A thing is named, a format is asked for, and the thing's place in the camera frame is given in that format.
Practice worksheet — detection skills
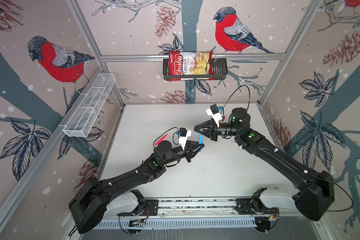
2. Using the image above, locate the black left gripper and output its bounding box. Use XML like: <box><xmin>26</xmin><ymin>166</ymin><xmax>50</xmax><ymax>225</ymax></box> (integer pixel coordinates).
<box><xmin>161</xmin><ymin>140</ymin><xmax>203</xmax><ymax>166</ymax></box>

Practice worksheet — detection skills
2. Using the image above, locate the blue highlighter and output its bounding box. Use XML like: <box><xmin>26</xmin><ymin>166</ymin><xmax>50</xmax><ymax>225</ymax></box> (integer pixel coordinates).
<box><xmin>199</xmin><ymin>134</ymin><xmax>203</xmax><ymax>153</ymax></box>

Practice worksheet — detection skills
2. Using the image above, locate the pink highlighter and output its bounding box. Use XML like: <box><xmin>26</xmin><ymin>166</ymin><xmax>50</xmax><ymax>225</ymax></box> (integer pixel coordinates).
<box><xmin>154</xmin><ymin>134</ymin><xmax>168</xmax><ymax>146</ymax></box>

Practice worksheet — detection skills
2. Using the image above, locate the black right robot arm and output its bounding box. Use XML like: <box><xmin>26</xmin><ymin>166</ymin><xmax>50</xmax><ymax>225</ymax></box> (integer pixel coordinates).
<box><xmin>194</xmin><ymin>106</ymin><xmax>335</xmax><ymax>221</ymax></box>

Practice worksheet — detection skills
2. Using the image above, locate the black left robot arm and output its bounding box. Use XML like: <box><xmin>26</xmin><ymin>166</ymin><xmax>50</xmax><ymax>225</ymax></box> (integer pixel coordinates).
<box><xmin>69</xmin><ymin>141</ymin><xmax>205</xmax><ymax>234</ymax></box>

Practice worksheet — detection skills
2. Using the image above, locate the red cassava chips bag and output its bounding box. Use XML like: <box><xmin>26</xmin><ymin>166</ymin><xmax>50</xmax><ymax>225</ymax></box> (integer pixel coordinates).
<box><xmin>168</xmin><ymin>51</ymin><xmax>213</xmax><ymax>82</ymax></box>

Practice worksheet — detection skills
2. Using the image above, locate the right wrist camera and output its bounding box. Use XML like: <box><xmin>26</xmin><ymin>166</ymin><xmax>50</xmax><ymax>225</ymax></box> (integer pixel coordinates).
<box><xmin>206</xmin><ymin>104</ymin><xmax>224</xmax><ymax>128</ymax></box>

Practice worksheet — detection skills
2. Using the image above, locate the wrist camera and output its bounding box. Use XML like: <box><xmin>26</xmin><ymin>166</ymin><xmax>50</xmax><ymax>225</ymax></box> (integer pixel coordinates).
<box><xmin>206</xmin><ymin>104</ymin><xmax>224</xmax><ymax>128</ymax></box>
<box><xmin>177</xmin><ymin>128</ymin><xmax>192</xmax><ymax>150</ymax></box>

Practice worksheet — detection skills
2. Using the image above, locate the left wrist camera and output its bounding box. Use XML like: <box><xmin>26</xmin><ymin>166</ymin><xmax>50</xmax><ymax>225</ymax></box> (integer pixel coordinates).
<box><xmin>177</xmin><ymin>128</ymin><xmax>192</xmax><ymax>150</ymax></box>

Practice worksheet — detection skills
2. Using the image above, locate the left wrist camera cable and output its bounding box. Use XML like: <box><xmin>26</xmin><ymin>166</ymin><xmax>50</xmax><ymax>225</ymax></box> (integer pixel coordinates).
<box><xmin>152</xmin><ymin>126</ymin><xmax>180</xmax><ymax>148</ymax></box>

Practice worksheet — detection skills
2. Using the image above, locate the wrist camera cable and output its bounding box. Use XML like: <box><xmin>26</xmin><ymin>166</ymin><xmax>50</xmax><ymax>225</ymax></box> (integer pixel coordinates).
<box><xmin>221</xmin><ymin>84</ymin><xmax>251</xmax><ymax>110</ymax></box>
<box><xmin>152</xmin><ymin>126</ymin><xmax>180</xmax><ymax>148</ymax></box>

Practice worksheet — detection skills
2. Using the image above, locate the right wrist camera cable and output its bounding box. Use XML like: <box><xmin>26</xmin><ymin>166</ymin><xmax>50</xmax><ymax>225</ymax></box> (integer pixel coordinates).
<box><xmin>221</xmin><ymin>84</ymin><xmax>251</xmax><ymax>110</ymax></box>

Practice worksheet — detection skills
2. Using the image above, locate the aluminium mounting rail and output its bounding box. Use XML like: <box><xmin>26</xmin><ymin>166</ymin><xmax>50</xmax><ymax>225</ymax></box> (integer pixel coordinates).
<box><xmin>73</xmin><ymin>196</ymin><xmax>323</xmax><ymax>220</ymax></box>

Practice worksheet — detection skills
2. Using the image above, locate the black wall basket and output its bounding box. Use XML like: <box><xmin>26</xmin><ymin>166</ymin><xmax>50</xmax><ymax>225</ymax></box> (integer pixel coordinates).
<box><xmin>163</xmin><ymin>58</ymin><xmax>228</xmax><ymax>82</ymax></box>

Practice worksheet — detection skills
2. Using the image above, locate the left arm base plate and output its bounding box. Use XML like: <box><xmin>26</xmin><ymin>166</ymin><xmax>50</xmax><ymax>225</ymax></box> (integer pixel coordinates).
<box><xmin>117</xmin><ymin>200</ymin><xmax>159</xmax><ymax>217</ymax></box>

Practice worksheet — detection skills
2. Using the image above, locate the white wire mesh shelf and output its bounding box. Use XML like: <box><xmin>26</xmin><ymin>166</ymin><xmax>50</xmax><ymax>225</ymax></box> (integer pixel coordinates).
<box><xmin>63</xmin><ymin>73</ymin><xmax>116</xmax><ymax>138</ymax></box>

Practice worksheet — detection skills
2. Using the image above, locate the white perforated cable duct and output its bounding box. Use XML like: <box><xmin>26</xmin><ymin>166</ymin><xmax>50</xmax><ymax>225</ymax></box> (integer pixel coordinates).
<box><xmin>94</xmin><ymin>217</ymin><xmax>257</xmax><ymax>231</ymax></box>

